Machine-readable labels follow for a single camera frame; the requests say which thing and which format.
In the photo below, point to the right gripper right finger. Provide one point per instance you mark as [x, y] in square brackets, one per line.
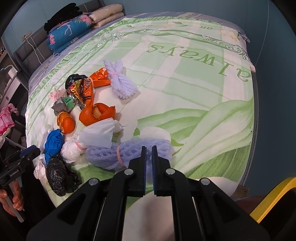
[172, 183]

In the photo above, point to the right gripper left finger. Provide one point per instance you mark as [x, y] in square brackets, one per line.
[127, 183]

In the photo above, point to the lavender foam net bundle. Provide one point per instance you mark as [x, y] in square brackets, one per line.
[119, 155]

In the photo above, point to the blue plastic bag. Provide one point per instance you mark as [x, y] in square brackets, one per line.
[53, 144]

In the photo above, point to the white tissue paper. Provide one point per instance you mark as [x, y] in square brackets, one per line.
[100, 134]

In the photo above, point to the white plastic bag bundle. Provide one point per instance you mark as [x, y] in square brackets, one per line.
[72, 150]

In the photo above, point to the orange peel small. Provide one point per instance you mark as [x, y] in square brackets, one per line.
[66, 123]

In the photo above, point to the orange peel large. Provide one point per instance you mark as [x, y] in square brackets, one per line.
[96, 112]

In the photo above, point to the grey silver carton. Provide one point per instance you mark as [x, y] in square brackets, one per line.
[63, 104]

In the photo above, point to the pink paper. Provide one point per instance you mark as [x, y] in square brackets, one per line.
[57, 94]

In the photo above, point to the lavender yarn bundle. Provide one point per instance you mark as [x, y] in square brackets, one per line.
[121, 85]

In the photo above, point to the colourful candy wrapper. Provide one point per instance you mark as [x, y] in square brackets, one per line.
[82, 92]

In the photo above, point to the yellow trash bin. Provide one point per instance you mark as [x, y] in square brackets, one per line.
[262, 209]

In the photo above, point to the black plastic bag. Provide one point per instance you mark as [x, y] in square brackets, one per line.
[72, 78]

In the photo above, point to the orange snack wrapper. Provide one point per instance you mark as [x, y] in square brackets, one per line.
[100, 78]

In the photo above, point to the person's left hand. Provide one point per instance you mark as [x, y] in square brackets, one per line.
[17, 199]

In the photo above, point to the pink frilly cloth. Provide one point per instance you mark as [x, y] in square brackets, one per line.
[6, 121]

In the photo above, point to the white desk lamp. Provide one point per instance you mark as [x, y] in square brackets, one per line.
[11, 71]

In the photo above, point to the grey padded headboard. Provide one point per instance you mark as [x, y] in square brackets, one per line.
[26, 55]

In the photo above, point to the bed with lavender sheet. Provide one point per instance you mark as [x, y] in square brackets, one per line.
[69, 46]

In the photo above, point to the blue floral folded blanket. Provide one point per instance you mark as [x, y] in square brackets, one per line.
[66, 33]

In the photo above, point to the black clothing pile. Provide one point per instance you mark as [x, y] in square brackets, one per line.
[68, 12]

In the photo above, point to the beige folded blanket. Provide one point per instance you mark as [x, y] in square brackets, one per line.
[106, 14]

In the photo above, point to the wall power socket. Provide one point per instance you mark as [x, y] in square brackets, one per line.
[25, 36]

